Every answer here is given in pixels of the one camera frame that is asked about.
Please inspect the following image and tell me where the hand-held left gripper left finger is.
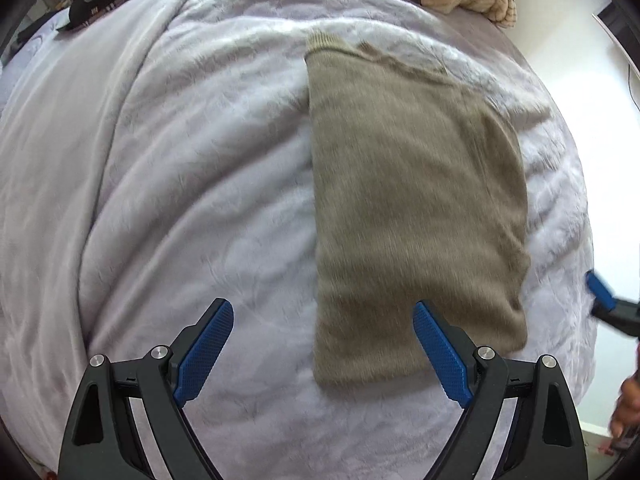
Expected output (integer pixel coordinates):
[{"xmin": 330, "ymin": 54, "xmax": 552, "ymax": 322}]
[{"xmin": 57, "ymin": 297, "xmax": 235, "ymax": 480}]

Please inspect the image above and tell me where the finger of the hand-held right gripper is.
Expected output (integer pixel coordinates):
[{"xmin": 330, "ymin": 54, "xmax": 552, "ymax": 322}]
[{"xmin": 586, "ymin": 270, "xmax": 640, "ymax": 338}]

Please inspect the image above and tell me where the person's right hand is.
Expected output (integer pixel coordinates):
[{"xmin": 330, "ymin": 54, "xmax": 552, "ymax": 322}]
[{"xmin": 610, "ymin": 372, "xmax": 640, "ymax": 453}]

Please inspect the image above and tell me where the lavender bed blanket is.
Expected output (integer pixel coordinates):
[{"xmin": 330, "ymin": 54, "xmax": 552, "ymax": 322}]
[{"xmin": 0, "ymin": 0, "xmax": 602, "ymax": 480}]

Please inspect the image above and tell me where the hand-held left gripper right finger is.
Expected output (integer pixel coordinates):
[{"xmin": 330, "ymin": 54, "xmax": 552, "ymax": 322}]
[{"xmin": 411, "ymin": 301, "xmax": 590, "ymax": 480}]

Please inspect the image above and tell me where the beige knit sweater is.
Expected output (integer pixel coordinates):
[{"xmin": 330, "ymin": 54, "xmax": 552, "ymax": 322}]
[{"xmin": 304, "ymin": 31, "xmax": 532, "ymax": 391}]

